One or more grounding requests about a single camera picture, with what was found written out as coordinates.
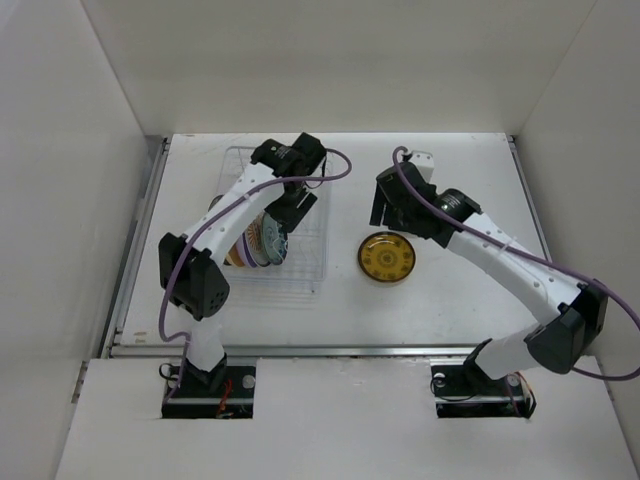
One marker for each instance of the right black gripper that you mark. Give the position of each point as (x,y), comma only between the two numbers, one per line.
(379,204)

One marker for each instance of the dark green rimmed plate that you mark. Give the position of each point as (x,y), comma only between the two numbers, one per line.
(276,242)

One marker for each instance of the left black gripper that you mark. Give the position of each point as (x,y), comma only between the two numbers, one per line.
(289,217)

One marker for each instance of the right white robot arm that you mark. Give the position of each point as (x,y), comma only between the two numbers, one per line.
(568,313)

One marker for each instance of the aluminium table front rail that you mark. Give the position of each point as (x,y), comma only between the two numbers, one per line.
(301,351)

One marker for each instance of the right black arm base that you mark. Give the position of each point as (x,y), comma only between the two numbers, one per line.
(461,396)

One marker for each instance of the purple rimmed patterned plate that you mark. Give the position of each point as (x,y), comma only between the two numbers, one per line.
(249,250)

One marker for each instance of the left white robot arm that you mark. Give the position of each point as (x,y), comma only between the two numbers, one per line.
(272,188)

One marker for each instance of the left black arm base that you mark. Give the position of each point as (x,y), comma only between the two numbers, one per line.
(225,393)

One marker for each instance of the white wire dish rack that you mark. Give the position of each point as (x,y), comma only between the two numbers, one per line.
(304,267)

